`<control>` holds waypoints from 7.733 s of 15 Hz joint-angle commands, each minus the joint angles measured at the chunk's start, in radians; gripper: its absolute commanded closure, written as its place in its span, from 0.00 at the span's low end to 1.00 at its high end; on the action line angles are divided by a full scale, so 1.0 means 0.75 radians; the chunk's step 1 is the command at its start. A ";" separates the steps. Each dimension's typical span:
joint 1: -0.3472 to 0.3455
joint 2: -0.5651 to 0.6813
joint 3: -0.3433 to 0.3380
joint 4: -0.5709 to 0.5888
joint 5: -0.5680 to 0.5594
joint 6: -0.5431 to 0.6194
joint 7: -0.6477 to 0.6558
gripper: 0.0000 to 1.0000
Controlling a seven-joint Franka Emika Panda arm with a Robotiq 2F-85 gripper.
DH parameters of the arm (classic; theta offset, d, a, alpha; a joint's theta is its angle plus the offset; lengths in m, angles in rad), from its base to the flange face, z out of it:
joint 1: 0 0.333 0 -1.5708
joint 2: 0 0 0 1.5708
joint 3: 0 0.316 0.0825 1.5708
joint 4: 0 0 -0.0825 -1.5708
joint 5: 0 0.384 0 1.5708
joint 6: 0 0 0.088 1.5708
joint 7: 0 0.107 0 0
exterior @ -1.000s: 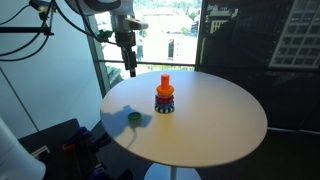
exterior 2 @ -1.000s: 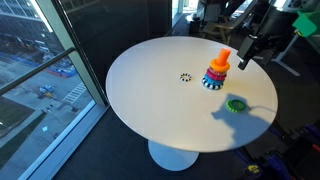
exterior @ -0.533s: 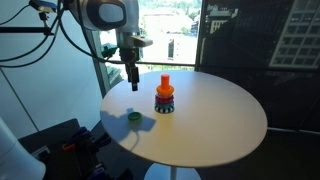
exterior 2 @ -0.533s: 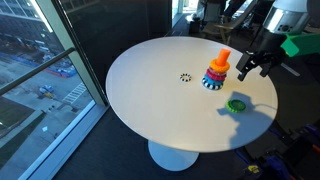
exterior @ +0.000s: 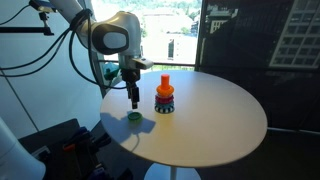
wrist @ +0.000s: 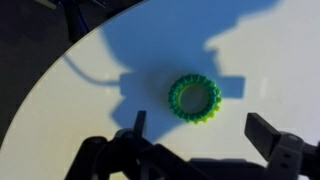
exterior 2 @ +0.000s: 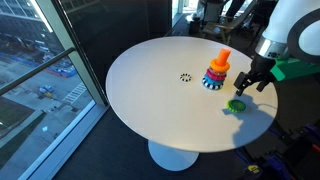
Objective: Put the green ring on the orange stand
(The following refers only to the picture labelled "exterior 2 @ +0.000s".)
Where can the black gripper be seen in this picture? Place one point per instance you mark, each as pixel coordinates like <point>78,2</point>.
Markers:
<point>261,68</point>

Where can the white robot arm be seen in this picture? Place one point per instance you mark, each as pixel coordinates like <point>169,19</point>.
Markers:
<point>283,20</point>

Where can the wooden chair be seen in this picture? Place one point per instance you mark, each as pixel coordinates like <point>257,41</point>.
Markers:
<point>216,29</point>

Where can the black bin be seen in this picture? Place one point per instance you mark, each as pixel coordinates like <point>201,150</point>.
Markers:
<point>194,25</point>

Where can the blue orange bar clamp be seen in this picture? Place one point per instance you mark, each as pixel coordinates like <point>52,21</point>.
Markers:
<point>271,165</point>
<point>313,140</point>

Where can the grey window railing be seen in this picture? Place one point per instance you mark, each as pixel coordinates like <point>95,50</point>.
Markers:
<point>33,71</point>

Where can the orange stand post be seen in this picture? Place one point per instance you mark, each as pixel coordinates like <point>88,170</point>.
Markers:
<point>222,56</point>

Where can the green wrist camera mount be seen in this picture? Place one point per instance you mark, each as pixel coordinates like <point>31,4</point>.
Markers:
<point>293,68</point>

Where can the white table pedestal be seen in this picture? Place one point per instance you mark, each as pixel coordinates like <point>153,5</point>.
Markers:
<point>173,160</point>

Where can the grey window frame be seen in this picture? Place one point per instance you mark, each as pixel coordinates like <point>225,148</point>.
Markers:
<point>78,71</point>

